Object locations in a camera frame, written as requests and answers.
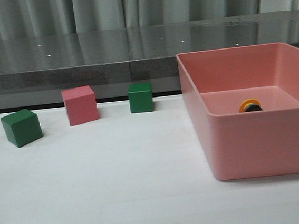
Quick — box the left green cube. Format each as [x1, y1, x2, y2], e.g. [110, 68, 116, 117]
[1, 109, 43, 148]

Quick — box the pink cube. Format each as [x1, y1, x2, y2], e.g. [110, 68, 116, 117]
[61, 85, 100, 126]

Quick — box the right green cube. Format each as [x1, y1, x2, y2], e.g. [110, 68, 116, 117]
[128, 82, 154, 113]

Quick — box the yellow push button switch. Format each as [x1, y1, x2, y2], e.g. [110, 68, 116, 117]
[239, 99, 263, 113]

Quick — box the grey curtain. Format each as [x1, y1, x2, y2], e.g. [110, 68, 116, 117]
[0, 0, 299, 41]

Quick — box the green cube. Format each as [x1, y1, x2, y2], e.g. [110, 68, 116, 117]
[1, 109, 43, 148]
[128, 82, 154, 113]

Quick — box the grey stone ledge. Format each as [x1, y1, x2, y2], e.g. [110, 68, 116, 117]
[0, 10, 299, 112]

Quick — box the pink plastic bin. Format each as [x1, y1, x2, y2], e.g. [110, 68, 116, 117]
[177, 43, 299, 180]

